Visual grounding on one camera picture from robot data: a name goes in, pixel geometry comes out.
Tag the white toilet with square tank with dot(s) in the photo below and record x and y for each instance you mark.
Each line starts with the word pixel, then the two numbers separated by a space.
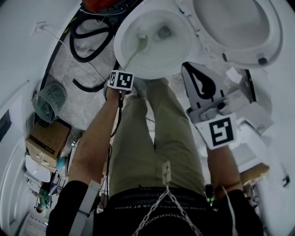
pixel 251 147

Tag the grey mesh waste basket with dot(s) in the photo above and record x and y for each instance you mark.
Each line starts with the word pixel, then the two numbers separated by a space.
pixel 50 99

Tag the person's left forearm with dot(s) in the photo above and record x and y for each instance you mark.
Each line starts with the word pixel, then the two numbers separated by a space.
pixel 92 138

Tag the person's black printed t-shirt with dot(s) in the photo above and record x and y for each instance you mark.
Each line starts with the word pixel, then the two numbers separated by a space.
pixel 115 219

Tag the white oval toilet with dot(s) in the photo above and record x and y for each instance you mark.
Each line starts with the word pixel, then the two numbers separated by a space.
pixel 161 62

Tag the white paper sheet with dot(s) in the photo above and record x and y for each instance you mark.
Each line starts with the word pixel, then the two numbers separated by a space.
pixel 234 74

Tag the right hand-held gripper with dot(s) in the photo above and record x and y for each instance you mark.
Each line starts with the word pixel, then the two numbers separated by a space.
pixel 221 132

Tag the red vacuum cleaner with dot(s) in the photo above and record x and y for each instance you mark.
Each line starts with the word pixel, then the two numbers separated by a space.
pixel 99 5

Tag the person's khaki trousers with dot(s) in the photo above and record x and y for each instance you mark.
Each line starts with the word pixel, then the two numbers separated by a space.
pixel 138 138

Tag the person's right forearm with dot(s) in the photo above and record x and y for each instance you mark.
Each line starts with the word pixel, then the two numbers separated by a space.
pixel 223 168

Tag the window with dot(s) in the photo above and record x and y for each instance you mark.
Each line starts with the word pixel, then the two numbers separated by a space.
pixel 4 124

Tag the white loose toilet seat lid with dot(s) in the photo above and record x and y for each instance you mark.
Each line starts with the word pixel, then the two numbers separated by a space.
pixel 38 169

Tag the brown cardboard box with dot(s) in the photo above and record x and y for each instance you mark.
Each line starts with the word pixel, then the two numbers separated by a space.
pixel 48 138

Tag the pale green toilet brush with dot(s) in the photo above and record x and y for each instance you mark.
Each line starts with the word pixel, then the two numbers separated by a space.
pixel 143 43

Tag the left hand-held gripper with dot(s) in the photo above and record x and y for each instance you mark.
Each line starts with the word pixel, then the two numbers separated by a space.
pixel 121 80

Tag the white wall socket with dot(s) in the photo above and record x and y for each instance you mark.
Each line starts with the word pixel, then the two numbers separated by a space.
pixel 40 27

